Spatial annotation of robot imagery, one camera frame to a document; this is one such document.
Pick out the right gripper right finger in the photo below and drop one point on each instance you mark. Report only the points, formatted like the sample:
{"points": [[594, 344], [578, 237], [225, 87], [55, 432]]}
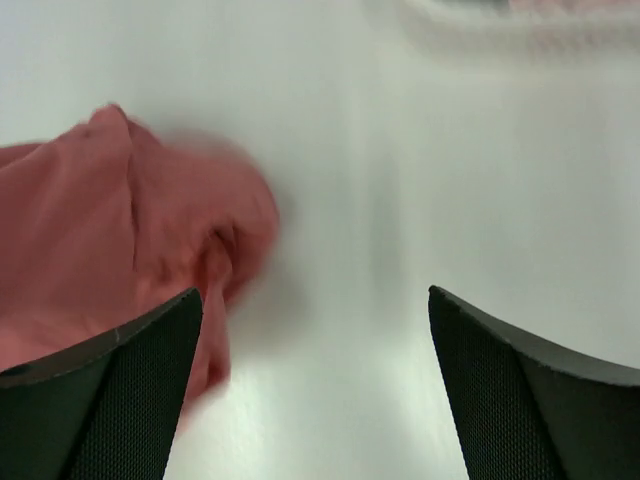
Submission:
{"points": [[527, 408]]}

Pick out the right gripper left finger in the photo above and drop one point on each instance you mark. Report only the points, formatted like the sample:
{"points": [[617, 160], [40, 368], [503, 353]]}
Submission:
{"points": [[106, 408]]}

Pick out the pink red garment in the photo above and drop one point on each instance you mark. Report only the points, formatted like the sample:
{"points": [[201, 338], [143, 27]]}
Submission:
{"points": [[107, 221]]}

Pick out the white plastic laundry basket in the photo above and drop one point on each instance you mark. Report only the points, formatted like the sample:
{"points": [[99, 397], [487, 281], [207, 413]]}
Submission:
{"points": [[523, 28]]}

